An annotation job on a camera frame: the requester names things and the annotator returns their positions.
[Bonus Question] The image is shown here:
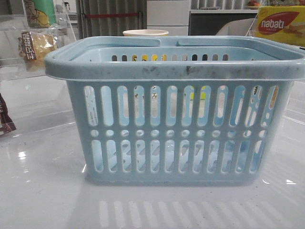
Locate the clear acrylic shelf stand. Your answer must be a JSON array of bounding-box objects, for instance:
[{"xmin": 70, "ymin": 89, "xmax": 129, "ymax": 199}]
[{"xmin": 0, "ymin": 0, "xmax": 76, "ymax": 81}]

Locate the red barrier tape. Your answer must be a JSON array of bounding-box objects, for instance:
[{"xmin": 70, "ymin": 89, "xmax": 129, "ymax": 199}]
[{"xmin": 85, "ymin": 12, "xmax": 140, "ymax": 19}]

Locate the green yellow snack package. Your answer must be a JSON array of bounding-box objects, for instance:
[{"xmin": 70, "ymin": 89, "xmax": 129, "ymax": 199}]
[{"xmin": 23, "ymin": 0, "xmax": 57, "ymax": 28}]

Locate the light blue plastic basket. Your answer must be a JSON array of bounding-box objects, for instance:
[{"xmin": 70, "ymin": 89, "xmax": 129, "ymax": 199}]
[{"xmin": 44, "ymin": 36, "xmax": 305, "ymax": 185}]

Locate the yellow nabati wafer box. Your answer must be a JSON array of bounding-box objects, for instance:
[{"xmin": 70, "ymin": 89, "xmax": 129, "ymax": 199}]
[{"xmin": 254, "ymin": 6, "xmax": 305, "ymax": 46}]

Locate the clear acrylic stand right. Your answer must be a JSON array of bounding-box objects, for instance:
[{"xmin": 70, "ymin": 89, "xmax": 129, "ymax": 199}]
[{"xmin": 246, "ymin": 14, "xmax": 258, "ymax": 37}]

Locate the white cabinet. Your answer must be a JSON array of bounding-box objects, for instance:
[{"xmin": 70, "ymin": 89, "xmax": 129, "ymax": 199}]
[{"xmin": 146, "ymin": 0, "xmax": 191, "ymax": 36}]

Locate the packaged bread brown label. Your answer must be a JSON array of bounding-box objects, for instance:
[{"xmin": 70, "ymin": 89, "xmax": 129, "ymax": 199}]
[{"xmin": 18, "ymin": 31, "xmax": 57, "ymax": 72}]

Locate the yellow white paper cup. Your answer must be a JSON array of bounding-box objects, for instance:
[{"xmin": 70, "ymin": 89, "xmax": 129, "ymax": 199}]
[{"xmin": 122, "ymin": 29, "xmax": 169, "ymax": 36}]

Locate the dark red snack packet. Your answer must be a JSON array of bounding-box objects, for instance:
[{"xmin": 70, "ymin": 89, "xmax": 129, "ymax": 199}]
[{"xmin": 0, "ymin": 95, "xmax": 16, "ymax": 135}]

